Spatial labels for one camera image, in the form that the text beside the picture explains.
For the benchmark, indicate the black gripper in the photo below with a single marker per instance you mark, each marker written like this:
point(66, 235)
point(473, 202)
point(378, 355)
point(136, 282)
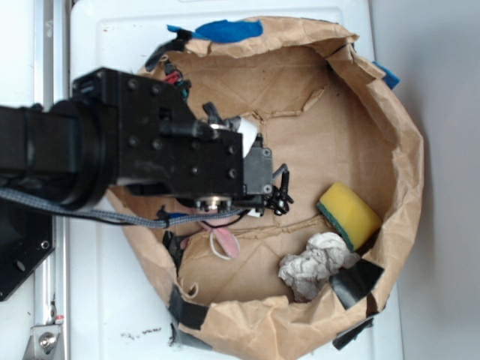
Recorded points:
point(262, 187)

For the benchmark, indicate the pink plush bunny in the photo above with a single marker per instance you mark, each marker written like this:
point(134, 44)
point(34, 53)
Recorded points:
point(223, 243)

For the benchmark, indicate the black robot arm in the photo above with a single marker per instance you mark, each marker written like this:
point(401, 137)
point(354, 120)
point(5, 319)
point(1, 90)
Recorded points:
point(120, 129)

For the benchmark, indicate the yellow green sponge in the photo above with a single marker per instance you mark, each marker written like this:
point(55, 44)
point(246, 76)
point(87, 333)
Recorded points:
point(349, 214)

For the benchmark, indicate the crumpled white paper ball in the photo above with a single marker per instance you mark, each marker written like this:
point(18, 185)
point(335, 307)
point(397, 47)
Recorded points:
point(307, 273)

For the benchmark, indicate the brown paper bag tray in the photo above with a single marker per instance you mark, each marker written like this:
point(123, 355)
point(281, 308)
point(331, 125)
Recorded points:
point(326, 113)

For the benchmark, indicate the blue cloth under bag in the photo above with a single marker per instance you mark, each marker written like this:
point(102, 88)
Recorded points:
point(223, 31)

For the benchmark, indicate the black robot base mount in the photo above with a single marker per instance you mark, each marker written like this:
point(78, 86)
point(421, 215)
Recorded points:
point(26, 241)

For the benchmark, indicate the metal corner bracket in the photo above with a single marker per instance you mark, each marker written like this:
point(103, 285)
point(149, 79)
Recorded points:
point(45, 343)

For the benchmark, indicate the aluminium rail frame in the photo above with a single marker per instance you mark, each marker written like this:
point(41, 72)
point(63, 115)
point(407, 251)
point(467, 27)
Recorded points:
point(50, 286)

